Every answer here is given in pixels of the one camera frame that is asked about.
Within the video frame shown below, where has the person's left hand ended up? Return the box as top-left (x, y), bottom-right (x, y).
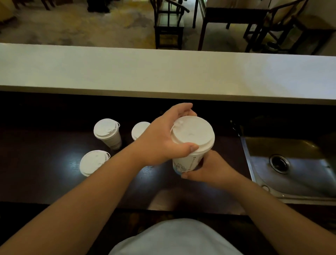
top-left (134, 103), bottom-right (199, 167)

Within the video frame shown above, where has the person's right hand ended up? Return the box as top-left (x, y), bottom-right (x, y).
top-left (181, 150), bottom-right (238, 190)

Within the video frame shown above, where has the white printed paper cup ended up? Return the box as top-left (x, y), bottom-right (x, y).
top-left (172, 150), bottom-right (208, 176)

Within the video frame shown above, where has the white plastic cup lid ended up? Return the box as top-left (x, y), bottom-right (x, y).
top-left (170, 116), bottom-right (215, 156)

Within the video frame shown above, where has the person's right forearm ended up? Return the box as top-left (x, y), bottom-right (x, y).
top-left (222, 173), bottom-right (336, 255)

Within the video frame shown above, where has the person's left forearm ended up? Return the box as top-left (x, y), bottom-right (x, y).
top-left (0, 144), bottom-right (147, 255)

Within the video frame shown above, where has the white lidded paper cup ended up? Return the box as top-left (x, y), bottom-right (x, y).
top-left (131, 121), bottom-right (151, 141)
top-left (93, 118), bottom-right (123, 150)
top-left (79, 150), bottom-right (111, 177)

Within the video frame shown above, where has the white shirt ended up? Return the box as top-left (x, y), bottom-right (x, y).
top-left (109, 218), bottom-right (244, 255)

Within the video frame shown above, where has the round metal sink drain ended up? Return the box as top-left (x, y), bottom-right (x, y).
top-left (269, 154), bottom-right (291, 174)

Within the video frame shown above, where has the stainless steel sink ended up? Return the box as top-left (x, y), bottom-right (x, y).
top-left (239, 130), bottom-right (336, 206)

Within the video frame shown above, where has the dark wooden cushioned armchair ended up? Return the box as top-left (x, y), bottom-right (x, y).
top-left (243, 0), bottom-right (310, 53)

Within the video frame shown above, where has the dark wooden side table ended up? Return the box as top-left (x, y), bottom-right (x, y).
top-left (290, 14), bottom-right (336, 56)

